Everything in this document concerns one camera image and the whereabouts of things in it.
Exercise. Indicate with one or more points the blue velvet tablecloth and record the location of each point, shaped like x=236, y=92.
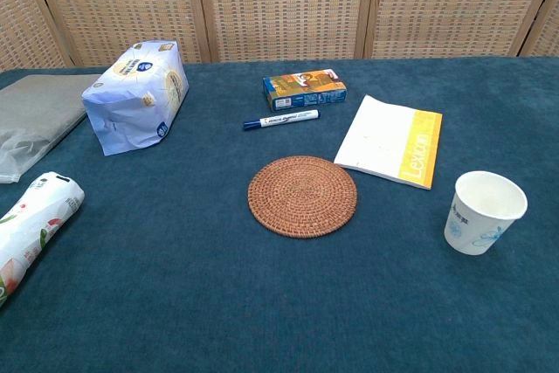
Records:
x=218, y=294

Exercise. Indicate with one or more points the small blue orange carton box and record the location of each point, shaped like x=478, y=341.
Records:
x=305, y=89

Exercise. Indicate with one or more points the grey cloth in plastic bag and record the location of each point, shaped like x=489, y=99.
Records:
x=35, y=115

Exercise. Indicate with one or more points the white floral wet wipes pack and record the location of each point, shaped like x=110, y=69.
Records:
x=30, y=229

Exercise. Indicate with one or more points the woven bamboo folding screen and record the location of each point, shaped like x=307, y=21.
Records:
x=279, y=2

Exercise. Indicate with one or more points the white and yellow notebook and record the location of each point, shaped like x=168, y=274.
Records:
x=384, y=141

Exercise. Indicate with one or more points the white paper cup blue print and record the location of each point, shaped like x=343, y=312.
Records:
x=480, y=224

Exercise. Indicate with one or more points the round woven rattan coaster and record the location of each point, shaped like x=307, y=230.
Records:
x=302, y=196

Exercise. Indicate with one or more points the blue whiteboard marker pen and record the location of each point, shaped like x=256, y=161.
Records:
x=284, y=119

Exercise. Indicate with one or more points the light blue tissue pack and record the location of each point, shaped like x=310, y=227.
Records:
x=135, y=98

